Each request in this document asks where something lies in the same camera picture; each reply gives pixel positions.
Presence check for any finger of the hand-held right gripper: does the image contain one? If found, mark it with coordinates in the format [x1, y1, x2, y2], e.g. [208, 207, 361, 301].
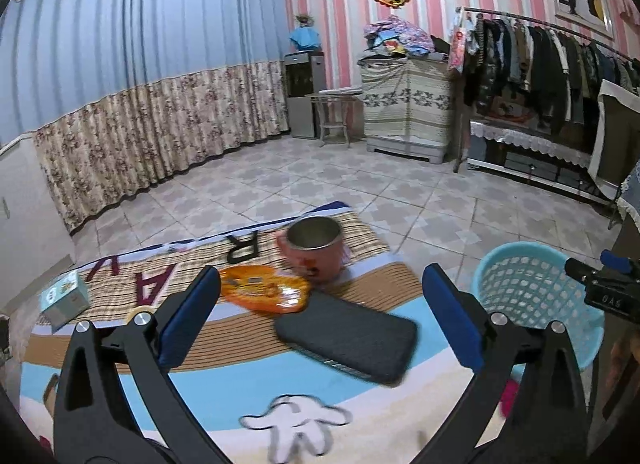
[565, 258, 601, 285]
[600, 250, 640, 275]

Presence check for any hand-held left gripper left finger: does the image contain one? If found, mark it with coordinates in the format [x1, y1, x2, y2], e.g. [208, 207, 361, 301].
[52, 265, 223, 464]

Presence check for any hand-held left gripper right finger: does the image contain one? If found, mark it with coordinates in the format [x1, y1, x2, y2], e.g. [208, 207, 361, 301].
[420, 263, 591, 464]

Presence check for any light blue plastic basket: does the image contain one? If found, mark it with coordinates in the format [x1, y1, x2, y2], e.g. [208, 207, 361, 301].
[472, 242, 606, 372]

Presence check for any orange snack packet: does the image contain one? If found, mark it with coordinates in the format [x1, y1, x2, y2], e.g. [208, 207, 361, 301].
[219, 264, 312, 315]

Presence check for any person's right forearm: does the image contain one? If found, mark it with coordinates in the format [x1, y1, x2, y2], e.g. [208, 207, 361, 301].
[600, 329, 640, 425]

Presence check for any orange tape roll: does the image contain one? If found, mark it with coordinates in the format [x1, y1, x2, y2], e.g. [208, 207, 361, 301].
[127, 306, 157, 327]

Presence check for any blue patterned fringed cloth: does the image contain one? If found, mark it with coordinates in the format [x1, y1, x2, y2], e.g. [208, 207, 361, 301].
[615, 179, 640, 225]

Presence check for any printed cartoon blanket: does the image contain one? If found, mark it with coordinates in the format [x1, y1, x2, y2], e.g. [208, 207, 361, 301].
[10, 201, 506, 464]

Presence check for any low cabinet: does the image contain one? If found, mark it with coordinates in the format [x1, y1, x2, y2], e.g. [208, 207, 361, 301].
[465, 119, 621, 205]

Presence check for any cloth-covered television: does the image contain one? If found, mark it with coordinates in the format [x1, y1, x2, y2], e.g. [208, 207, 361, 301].
[587, 78, 640, 199]

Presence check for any small teal tissue box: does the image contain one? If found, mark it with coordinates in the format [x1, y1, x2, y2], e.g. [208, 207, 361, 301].
[39, 271, 91, 331]

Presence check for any white lace cloth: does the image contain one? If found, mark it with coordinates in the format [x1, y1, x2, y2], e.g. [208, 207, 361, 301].
[470, 121, 593, 169]

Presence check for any pink metal-lined cup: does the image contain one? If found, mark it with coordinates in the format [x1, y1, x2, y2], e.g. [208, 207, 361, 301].
[276, 216, 347, 285]

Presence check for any white cabinet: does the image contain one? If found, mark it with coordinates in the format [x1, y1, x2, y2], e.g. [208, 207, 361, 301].
[0, 141, 76, 315]

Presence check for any row of hanging clothes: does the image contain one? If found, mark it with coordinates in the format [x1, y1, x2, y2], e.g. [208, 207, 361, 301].
[462, 16, 640, 137]

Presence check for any cloth-covered cabinet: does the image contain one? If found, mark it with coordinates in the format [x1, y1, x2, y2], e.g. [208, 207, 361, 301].
[361, 60, 453, 165]

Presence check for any grey water dispenser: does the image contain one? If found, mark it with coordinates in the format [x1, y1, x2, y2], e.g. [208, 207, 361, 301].
[282, 51, 325, 141]

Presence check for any pink hanging packet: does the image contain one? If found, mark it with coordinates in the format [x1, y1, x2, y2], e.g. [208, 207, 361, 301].
[447, 18, 473, 72]

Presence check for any small metal table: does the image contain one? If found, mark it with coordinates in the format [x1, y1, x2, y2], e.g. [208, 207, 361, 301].
[305, 88, 363, 149]

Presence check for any metal clothes rack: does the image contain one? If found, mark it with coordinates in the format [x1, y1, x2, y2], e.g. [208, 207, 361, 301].
[452, 6, 640, 175]

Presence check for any blue and floral curtain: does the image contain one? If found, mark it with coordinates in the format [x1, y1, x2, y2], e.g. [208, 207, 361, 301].
[0, 0, 293, 235]

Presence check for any pile of folded clothes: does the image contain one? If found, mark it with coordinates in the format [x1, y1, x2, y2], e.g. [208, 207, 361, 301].
[362, 15, 436, 62]

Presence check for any blue wrapped plant pot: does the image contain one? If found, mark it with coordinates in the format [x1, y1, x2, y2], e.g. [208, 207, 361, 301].
[289, 14, 321, 52]

